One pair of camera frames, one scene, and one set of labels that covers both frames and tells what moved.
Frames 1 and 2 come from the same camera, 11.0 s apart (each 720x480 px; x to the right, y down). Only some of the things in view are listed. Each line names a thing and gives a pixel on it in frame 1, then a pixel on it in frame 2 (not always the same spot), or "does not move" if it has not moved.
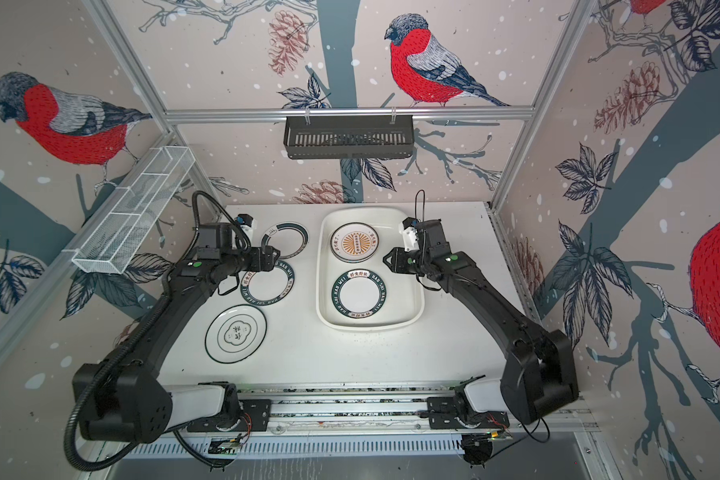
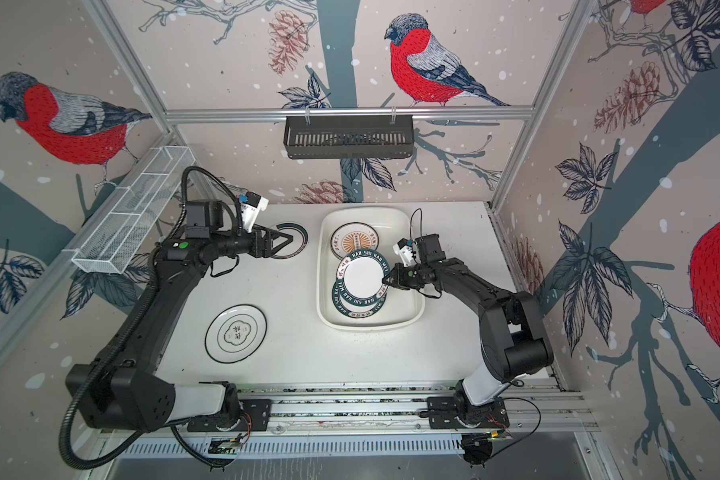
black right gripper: (399, 257) -> (401, 279)
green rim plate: (262, 288) -> (359, 277)
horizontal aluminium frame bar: (226, 116) does not move
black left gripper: (258, 263) -> (266, 250)
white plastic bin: (404, 305) does not move
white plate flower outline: (235, 333) does not move
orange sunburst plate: (354, 242) does not move
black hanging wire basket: (324, 137) does not move
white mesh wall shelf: (131, 211) does not move
